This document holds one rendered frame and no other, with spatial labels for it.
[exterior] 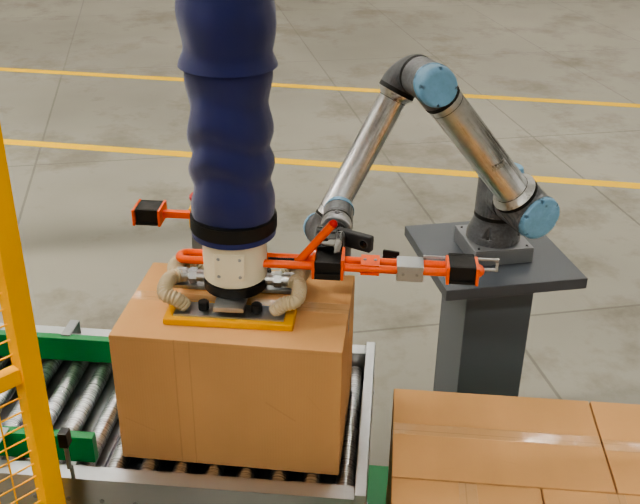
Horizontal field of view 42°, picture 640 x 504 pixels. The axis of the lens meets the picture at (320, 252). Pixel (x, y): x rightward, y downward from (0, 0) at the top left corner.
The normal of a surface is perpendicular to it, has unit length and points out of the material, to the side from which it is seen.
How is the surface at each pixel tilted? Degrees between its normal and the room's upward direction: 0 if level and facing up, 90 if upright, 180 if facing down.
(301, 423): 90
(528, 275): 0
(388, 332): 0
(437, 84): 84
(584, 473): 0
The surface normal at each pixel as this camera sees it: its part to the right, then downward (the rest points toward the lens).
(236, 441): -0.11, 0.46
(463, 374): 0.18, 0.46
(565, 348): 0.01, -0.89
